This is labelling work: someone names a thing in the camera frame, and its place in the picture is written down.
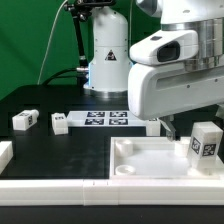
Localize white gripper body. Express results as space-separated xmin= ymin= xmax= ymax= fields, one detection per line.
xmin=128 ymin=63 xmax=224 ymax=120

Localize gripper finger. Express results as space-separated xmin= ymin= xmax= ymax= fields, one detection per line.
xmin=160 ymin=116 xmax=176 ymax=141

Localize white square tabletop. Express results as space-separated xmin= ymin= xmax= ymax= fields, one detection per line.
xmin=109 ymin=137 xmax=224 ymax=179

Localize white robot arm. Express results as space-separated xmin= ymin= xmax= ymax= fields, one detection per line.
xmin=85 ymin=0 xmax=224 ymax=124

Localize white left fence piece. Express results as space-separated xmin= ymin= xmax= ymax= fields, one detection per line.
xmin=0 ymin=141 xmax=13 ymax=174

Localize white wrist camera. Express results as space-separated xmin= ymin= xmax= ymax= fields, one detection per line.
xmin=129 ymin=30 xmax=199 ymax=66

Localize white marker base plate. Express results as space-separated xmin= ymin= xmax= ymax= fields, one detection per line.
xmin=67 ymin=111 xmax=146 ymax=127

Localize black cables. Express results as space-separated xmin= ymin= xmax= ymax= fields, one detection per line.
xmin=42 ymin=67 xmax=90 ymax=86

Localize black camera stand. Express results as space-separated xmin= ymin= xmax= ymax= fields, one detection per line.
xmin=63 ymin=0 xmax=117 ymax=73

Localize white cable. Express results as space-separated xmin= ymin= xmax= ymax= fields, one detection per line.
xmin=37 ymin=0 xmax=69 ymax=86

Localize white front fence wall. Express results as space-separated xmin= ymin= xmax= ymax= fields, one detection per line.
xmin=0 ymin=180 xmax=224 ymax=206

